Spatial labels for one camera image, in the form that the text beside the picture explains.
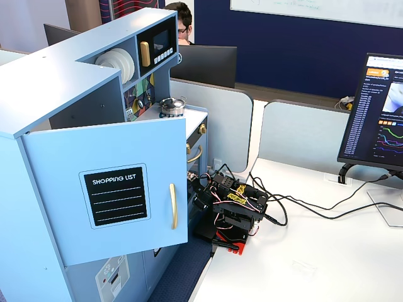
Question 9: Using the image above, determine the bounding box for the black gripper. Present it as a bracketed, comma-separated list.
[192, 181, 213, 211]

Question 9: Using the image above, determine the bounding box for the blue shopping list cabinet door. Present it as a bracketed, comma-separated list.
[21, 117, 190, 267]

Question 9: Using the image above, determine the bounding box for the blue toy kitchen cabinet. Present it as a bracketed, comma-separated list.
[0, 8, 210, 302]

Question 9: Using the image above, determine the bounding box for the dark monitor behind cabinet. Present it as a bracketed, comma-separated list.
[43, 23, 83, 48]

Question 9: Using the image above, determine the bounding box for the black clamp lever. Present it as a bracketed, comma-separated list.
[212, 238, 240, 252]

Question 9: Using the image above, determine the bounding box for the grey desk divider panel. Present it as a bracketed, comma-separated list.
[258, 99, 352, 171]
[169, 78, 254, 174]

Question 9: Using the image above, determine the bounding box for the steel toy pot with lid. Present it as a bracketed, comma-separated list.
[159, 96, 189, 116]

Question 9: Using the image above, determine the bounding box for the clear plastic wrapper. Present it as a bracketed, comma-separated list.
[291, 258, 318, 281]

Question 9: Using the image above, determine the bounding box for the black monitor seen from behind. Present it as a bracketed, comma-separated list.
[171, 45, 238, 90]

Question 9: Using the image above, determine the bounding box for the white toy plate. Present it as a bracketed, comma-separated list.
[110, 48, 133, 85]
[94, 50, 128, 85]
[114, 47, 137, 83]

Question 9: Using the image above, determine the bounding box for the black toy microwave door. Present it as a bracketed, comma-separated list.
[137, 15, 178, 78]

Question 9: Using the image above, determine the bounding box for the computer monitor with lit screen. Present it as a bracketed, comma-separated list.
[336, 52, 403, 174]

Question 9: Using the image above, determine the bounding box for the man with glasses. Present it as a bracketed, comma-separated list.
[164, 1, 195, 47]

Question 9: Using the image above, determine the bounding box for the blue banner with red lines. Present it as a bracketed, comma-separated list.
[99, 0, 166, 25]

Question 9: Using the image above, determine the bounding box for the white whiteboard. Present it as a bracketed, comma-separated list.
[229, 0, 403, 30]

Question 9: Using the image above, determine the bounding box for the gold cabinet door handle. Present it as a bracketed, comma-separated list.
[169, 183, 179, 231]

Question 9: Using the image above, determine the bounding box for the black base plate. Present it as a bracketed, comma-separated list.
[193, 216, 222, 243]

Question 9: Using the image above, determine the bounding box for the gold curved oven handle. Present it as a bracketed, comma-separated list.
[187, 145, 203, 164]

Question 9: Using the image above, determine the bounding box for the red table clamp mount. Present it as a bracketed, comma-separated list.
[225, 240, 250, 257]

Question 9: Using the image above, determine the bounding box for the black cable to monitor plug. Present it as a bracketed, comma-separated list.
[261, 172, 398, 228]

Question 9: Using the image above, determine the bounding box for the desk cable grommet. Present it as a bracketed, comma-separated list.
[325, 174, 354, 187]

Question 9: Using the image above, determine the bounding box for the long black power cable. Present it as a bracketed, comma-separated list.
[249, 171, 403, 220]

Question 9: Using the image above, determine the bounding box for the gold microwave handle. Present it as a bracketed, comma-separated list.
[139, 41, 151, 68]

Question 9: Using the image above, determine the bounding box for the silver monitor base plate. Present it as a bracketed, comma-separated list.
[366, 187, 403, 228]

